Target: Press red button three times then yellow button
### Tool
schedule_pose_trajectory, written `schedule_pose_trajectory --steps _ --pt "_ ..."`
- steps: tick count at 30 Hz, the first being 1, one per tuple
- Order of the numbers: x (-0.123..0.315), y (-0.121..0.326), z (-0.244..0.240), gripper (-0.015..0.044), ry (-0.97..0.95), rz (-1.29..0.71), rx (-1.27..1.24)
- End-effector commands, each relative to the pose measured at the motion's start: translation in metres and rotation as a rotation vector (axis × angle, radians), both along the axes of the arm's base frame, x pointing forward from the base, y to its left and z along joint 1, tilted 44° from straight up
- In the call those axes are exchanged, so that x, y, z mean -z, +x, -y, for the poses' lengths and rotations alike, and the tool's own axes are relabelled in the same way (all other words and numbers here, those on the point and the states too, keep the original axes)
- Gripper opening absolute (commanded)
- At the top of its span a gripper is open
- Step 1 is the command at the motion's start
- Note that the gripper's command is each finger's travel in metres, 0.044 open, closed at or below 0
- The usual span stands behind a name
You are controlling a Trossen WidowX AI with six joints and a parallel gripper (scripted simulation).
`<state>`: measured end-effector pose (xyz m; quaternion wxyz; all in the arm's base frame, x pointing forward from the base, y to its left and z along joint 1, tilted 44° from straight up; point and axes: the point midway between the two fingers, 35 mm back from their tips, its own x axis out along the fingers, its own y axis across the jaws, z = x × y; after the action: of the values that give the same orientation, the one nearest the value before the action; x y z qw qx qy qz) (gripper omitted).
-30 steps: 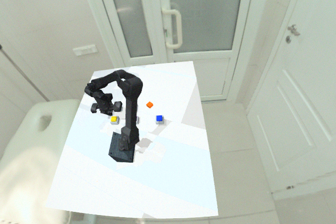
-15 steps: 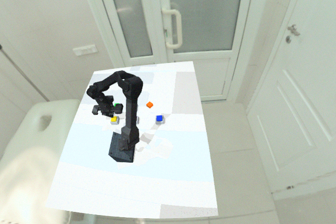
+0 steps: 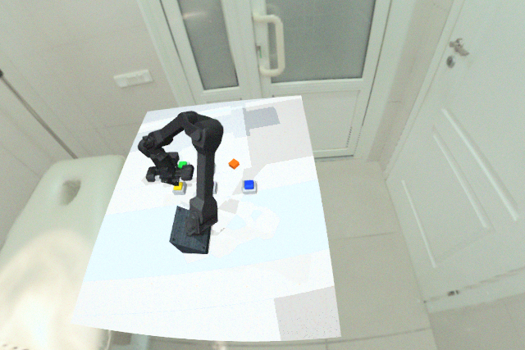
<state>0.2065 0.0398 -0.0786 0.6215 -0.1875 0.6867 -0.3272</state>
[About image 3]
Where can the blue button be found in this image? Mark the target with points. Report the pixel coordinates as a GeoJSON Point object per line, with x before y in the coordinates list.
{"type": "Point", "coordinates": [249, 187]}

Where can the orange block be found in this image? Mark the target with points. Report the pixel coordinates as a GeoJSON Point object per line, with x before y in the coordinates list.
{"type": "Point", "coordinates": [233, 163]}

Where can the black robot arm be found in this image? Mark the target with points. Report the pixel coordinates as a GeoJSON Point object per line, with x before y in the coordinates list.
{"type": "Point", "coordinates": [206, 134]}

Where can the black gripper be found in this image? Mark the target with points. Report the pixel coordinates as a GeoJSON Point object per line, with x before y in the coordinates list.
{"type": "Point", "coordinates": [170, 174]}

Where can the green button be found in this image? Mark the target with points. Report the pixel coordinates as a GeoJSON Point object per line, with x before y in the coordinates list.
{"type": "Point", "coordinates": [181, 163]}

